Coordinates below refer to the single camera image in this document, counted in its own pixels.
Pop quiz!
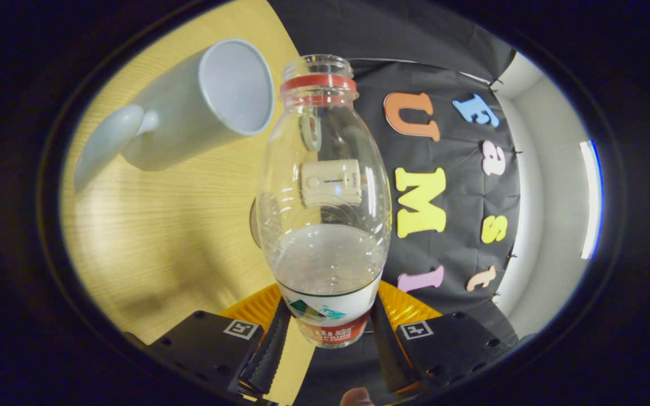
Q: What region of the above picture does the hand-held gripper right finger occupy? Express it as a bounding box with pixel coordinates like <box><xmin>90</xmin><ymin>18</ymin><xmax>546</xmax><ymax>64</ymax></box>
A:
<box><xmin>370</xmin><ymin>280</ymin><xmax>534</xmax><ymax>395</ymax></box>

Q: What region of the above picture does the white toaster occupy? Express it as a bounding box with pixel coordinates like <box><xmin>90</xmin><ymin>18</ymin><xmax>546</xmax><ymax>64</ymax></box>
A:
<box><xmin>301</xmin><ymin>159</ymin><xmax>363</xmax><ymax>206</ymax></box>

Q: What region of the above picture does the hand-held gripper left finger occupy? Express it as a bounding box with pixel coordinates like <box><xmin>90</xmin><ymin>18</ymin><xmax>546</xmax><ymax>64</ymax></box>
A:
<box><xmin>125</xmin><ymin>282</ymin><xmax>293</xmax><ymax>404</ymax></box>

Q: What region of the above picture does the clear plastic juice bottle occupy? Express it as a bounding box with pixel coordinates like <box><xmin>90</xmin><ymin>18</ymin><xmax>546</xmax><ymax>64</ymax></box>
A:
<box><xmin>256</xmin><ymin>54</ymin><xmax>393</xmax><ymax>349</ymax></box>

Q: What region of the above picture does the wooden table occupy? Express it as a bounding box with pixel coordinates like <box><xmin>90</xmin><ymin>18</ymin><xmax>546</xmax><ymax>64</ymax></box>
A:
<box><xmin>60</xmin><ymin>0</ymin><xmax>317</xmax><ymax>406</ymax></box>

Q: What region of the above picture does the pale grey cup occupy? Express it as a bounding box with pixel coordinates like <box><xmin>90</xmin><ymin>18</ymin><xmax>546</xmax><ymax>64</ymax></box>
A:
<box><xmin>73</xmin><ymin>38</ymin><xmax>275</xmax><ymax>195</ymax></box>

